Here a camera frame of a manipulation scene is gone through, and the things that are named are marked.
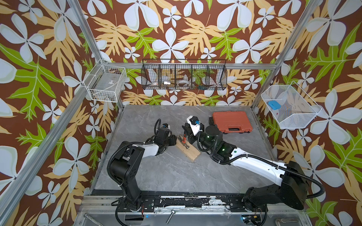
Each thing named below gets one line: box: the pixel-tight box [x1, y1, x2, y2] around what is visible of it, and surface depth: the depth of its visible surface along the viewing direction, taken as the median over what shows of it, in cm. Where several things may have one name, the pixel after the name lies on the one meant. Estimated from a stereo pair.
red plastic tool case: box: [212, 111, 254, 134], surface depth 108 cm
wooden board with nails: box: [175, 137, 201, 163], surface depth 93 cm
